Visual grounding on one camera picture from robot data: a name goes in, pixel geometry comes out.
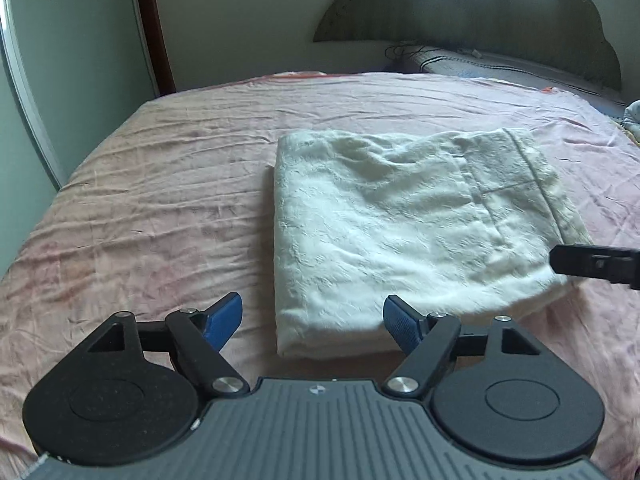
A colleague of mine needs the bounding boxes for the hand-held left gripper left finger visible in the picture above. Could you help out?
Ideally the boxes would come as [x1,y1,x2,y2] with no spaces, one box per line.
[75,292,250,401]

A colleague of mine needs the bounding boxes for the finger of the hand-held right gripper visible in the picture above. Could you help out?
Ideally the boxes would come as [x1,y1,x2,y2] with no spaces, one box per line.
[548,243,640,291]

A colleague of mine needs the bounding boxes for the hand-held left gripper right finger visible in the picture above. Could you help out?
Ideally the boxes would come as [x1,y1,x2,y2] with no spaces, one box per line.
[382,295,544,401]

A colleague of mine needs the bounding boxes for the white blanket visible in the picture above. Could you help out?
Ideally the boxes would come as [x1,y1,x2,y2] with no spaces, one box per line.
[272,128,594,360]

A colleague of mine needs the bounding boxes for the pale patterned quilt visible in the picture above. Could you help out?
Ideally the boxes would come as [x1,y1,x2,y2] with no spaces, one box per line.
[622,100,640,144]

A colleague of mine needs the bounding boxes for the pink bed sheet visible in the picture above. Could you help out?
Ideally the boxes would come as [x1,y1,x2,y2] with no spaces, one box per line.
[0,71,640,461]

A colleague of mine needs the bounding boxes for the grey patterned bed cushion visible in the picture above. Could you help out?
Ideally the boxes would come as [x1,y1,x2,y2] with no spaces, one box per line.
[400,49,624,107]

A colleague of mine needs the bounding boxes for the dark scalloped headboard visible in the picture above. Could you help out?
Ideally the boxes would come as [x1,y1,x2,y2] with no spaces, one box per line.
[312,0,624,94]

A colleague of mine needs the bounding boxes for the flower print wardrobe door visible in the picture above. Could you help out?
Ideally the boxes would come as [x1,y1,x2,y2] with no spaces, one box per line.
[0,0,162,281]

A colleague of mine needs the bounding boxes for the reddish brown wooden frame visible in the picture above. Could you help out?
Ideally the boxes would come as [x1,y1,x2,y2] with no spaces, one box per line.
[131,0,176,99]

